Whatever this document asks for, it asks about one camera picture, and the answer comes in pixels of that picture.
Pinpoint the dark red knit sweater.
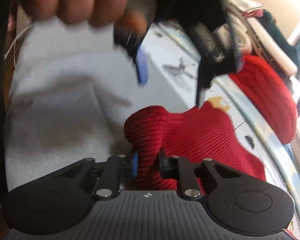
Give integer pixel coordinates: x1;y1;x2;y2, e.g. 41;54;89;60
124;102;266;190

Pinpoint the person's left hand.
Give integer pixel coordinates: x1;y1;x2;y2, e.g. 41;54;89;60
17;0;147;34

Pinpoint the bright red folded blanket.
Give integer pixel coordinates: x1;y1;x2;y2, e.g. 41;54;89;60
229;55;297;144

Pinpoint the grey printed bed sheet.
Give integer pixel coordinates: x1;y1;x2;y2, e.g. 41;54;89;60
3;17;300;240

